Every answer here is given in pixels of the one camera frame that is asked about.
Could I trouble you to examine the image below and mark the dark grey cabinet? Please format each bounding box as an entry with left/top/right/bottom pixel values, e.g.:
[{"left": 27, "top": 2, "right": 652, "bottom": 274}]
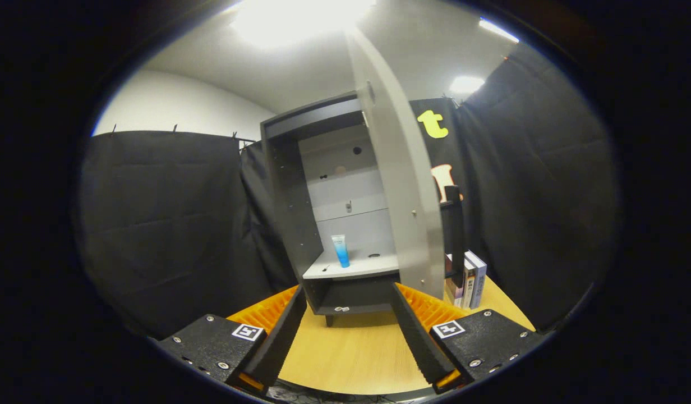
[{"left": 260, "top": 91, "right": 403, "bottom": 328}]

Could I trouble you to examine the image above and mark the beige spine book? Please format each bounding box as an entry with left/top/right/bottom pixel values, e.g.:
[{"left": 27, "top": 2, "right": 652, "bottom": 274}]
[{"left": 462, "top": 258, "right": 477, "bottom": 310}]

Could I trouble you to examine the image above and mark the white and blue tube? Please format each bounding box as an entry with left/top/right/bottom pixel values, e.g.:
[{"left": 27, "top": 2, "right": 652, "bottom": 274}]
[{"left": 331, "top": 235, "right": 351, "bottom": 269}]

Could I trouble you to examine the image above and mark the black backdrop cloth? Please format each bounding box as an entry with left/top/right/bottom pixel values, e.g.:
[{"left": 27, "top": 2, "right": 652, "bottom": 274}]
[{"left": 73, "top": 42, "right": 621, "bottom": 337}]

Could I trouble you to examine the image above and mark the large ceiling light panel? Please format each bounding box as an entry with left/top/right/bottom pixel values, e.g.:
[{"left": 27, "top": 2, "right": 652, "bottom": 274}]
[{"left": 233, "top": 0, "right": 377, "bottom": 49}]

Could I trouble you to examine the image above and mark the black door handle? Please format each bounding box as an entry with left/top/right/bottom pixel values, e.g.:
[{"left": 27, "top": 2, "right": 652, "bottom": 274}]
[{"left": 443, "top": 185, "right": 466, "bottom": 279}]

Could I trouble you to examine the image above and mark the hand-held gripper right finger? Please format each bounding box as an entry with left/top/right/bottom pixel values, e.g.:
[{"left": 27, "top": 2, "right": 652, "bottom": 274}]
[{"left": 390, "top": 282, "right": 548, "bottom": 395}]

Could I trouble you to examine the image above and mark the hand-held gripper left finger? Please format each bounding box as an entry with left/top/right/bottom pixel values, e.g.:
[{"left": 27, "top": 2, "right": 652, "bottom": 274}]
[{"left": 158, "top": 285, "right": 307, "bottom": 398}]

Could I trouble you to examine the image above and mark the beige cabinet door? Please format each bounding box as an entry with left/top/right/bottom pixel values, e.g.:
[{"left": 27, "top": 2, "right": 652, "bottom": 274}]
[{"left": 345, "top": 28, "right": 446, "bottom": 301}]

